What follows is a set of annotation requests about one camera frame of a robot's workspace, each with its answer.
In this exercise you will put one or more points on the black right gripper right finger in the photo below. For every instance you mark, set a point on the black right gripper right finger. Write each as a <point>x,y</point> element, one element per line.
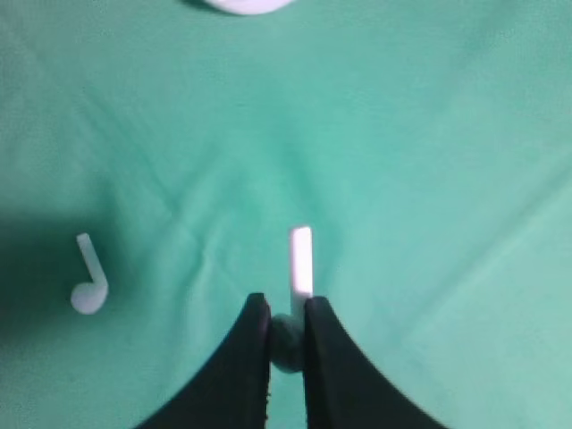
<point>343,389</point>

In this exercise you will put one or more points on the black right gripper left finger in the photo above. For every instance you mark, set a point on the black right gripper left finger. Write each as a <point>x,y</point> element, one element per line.
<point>231,389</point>

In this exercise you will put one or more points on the white bluetooth earbud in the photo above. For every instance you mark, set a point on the white bluetooth earbud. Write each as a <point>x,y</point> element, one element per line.
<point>87,298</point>
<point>287,330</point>

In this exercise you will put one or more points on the white earbud charging case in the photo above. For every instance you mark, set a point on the white earbud charging case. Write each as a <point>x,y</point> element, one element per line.
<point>241,7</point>

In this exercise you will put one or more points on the green table cloth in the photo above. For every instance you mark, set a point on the green table cloth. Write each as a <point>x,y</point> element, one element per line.
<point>426,143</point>

